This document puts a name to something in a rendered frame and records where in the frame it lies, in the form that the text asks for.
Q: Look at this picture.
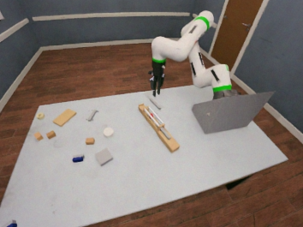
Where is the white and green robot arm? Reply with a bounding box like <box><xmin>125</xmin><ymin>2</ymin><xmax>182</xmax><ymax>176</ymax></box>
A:
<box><xmin>151</xmin><ymin>11</ymin><xmax>241</xmax><ymax>100</ymax></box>

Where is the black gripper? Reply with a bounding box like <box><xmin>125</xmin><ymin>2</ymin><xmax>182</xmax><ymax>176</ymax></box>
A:
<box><xmin>150</xmin><ymin>69</ymin><xmax>165</xmax><ymax>97</ymax></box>

